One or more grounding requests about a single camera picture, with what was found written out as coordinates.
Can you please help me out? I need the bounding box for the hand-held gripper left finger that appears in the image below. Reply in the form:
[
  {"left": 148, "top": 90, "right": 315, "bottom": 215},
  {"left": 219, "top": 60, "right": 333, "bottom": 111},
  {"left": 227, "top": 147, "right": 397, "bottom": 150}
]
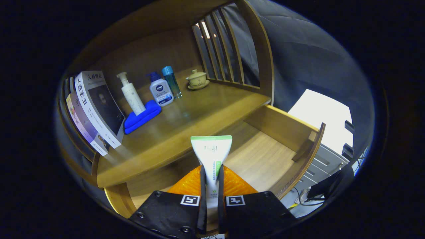
[{"left": 129, "top": 165, "right": 208, "bottom": 238}]

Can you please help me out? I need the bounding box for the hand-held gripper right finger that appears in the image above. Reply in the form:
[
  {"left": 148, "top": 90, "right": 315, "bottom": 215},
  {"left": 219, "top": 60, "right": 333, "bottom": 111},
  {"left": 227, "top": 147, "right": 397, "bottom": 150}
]
[{"left": 217, "top": 164, "right": 297, "bottom": 238}]

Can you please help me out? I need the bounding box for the white green tube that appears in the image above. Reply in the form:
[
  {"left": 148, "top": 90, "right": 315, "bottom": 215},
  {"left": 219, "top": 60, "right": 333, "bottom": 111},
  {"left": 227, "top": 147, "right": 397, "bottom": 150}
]
[{"left": 190, "top": 135, "right": 233, "bottom": 208}]

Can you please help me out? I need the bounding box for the wooden drawer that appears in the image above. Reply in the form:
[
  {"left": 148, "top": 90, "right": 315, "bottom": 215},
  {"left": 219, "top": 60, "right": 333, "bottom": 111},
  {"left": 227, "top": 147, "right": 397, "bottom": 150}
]
[{"left": 105, "top": 105, "right": 326, "bottom": 219}]

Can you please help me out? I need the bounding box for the wooden countertop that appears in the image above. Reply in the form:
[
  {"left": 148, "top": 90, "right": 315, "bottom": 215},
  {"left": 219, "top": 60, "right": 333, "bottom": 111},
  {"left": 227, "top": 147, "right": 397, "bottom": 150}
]
[{"left": 96, "top": 68, "right": 271, "bottom": 188}]

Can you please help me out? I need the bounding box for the white topped grey drawer unit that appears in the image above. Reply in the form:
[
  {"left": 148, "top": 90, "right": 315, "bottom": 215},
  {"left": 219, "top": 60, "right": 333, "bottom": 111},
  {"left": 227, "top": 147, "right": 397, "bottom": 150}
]
[{"left": 287, "top": 89, "right": 354, "bottom": 206}]

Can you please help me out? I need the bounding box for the wooden cabinet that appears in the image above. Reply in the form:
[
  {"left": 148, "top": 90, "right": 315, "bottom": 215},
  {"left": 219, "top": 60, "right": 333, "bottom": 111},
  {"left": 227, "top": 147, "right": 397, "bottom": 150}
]
[{"left": 55, "top": 0, "right": 276, "bottom": 199}]

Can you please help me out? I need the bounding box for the blue folded cloth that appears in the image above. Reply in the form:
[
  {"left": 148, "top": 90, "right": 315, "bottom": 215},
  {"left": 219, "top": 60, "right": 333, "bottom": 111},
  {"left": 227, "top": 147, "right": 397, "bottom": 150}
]
[{"left": 124, "top": 100, "right": 162, "bottom": 135}]

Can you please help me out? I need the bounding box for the black curved object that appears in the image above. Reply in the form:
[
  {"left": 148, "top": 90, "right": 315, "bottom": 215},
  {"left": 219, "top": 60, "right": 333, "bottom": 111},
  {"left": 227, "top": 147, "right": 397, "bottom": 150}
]
[{"left": 307, "top": 164, "right": 355, "bottom": 201}]

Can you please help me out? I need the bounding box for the beige saucer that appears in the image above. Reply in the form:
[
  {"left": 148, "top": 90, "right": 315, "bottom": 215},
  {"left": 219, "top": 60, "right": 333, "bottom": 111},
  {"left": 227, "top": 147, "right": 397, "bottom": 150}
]
[{"left": 187, "top": 80, "right": 210, "bottom": 90}]

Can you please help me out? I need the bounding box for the white bottle blue cap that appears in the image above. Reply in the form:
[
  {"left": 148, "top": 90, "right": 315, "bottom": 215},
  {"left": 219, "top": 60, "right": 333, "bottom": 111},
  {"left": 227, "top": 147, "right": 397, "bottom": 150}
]
[{"left": 148, "top": 72, "right": 174, "bottom": 107}]

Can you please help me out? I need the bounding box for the white pump bottle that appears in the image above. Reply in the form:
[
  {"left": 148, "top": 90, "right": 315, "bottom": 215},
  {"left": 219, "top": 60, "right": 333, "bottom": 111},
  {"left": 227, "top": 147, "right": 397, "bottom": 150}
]
[{"left": 116, "top": 72, "right": 146, "bottom": 116}]

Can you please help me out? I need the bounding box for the teal bottle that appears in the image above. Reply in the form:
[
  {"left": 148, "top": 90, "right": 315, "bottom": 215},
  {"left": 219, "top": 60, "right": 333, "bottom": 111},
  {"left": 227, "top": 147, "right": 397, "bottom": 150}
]
[{"left": 162, "top": 66, "right": 182, "bottom": 99}]

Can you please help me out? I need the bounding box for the beige lidded teacup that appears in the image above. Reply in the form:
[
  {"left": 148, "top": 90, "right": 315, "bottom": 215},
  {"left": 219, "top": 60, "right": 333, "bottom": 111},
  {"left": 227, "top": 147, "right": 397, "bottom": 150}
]
[{"left": 186, "top": 69, "right": 207, "bottom": 87}]

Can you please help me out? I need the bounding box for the thick white book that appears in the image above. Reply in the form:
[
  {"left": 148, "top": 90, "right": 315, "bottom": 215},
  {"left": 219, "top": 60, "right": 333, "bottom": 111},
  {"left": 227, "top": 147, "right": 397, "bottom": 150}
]
[{"left": 74, "top": 70, "right": 125, "bottom": 149}]

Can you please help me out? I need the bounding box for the purple book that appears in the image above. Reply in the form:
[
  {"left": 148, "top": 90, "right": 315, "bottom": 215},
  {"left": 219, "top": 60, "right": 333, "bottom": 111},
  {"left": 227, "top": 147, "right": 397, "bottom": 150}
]
[{"left": 66, "top": 93, "right": 108, "bottom": 156}]

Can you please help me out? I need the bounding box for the black backdrop cloth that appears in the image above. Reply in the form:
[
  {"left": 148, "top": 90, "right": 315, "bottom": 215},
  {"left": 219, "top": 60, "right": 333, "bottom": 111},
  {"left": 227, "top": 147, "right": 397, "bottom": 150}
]
[{"left": 229, "top": 0, "right": 376, "bottom": 156}]

